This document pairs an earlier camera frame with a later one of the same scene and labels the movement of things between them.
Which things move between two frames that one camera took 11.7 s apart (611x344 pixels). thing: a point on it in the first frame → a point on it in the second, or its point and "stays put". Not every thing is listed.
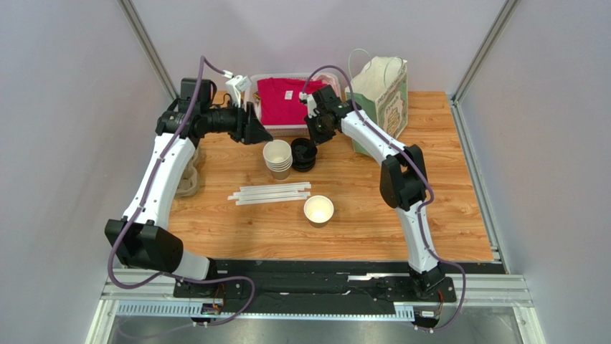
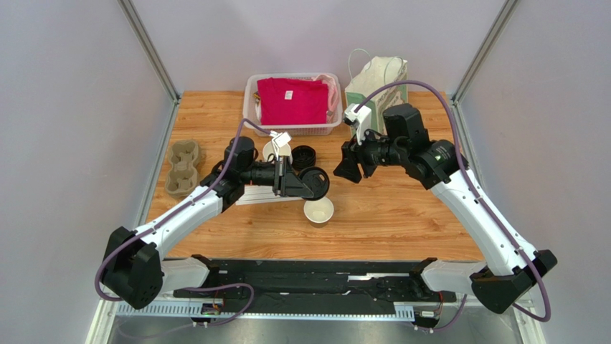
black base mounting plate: (244, 288) stays put
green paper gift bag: (382, 95) stays put
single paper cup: (318, 208) stays put
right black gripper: (318, 122) → (359, 155)
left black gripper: (249, 130) → (288, 183)
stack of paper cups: (278, 158) stays put
